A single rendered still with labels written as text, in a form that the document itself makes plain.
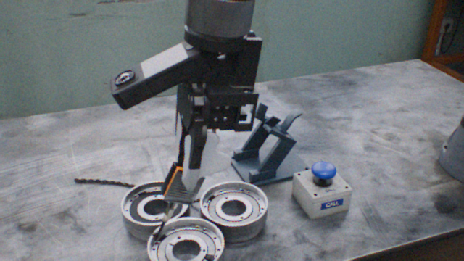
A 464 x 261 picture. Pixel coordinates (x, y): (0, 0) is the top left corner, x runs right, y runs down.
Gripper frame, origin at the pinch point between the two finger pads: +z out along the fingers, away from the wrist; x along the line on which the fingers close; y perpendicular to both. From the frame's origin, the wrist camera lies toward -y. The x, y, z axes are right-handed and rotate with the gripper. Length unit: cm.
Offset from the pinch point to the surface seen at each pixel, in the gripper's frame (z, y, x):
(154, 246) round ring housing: 10.8, -3.3, -1.3
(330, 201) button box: 6.8, 24.5, -0.6
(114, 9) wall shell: 25, 7, 164
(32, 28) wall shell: 35, -28, 163
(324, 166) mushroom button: 2.5, 24.0, 3.0
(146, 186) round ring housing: 10.4, -2.6, 11.7
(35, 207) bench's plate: 16.3, -19.5, 16.2
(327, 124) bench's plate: 8.3, 39.0, 25.8
